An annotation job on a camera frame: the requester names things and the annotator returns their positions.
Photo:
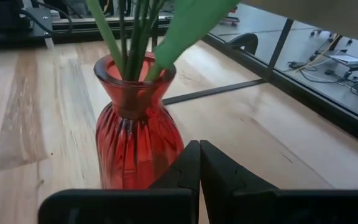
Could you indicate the black table edge rail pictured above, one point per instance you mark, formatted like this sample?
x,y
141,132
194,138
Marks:
x,y
306,93

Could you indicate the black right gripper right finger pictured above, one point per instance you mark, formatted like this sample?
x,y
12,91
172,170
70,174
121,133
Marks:
x,y
225,186

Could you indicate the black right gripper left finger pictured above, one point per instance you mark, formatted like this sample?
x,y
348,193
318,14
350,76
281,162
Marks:
x,y
185,174

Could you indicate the black curved floor object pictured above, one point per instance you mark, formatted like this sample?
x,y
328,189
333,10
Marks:
x,y
244,42

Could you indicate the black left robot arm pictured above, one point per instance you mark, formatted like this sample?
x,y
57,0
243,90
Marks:
x,y
3,14

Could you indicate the white and blue tulip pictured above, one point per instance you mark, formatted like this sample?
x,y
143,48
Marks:
x,y
188,28

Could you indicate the red glass vase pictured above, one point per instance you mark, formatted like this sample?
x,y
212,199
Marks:
x,y
138,140

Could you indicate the white flat floor device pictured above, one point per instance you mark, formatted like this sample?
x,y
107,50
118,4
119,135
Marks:
x,y
348,59

